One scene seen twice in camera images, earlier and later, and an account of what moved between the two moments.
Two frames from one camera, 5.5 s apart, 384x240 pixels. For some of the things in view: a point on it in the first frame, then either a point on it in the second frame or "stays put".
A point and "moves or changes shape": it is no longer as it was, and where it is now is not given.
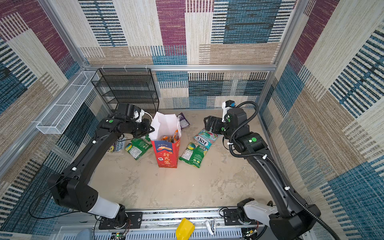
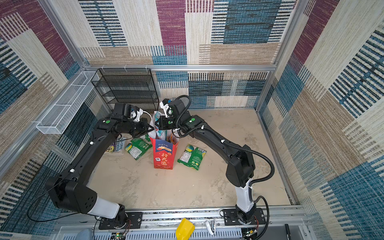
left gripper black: x=147 y=126 stays put
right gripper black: x=217 y=121 to x=163 y=125
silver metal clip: x=211 y=224 stays put
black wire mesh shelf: x=126 y=85 stays put
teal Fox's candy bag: x=206 y=138 moves or changes shape
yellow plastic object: x=184 y=230 stays put
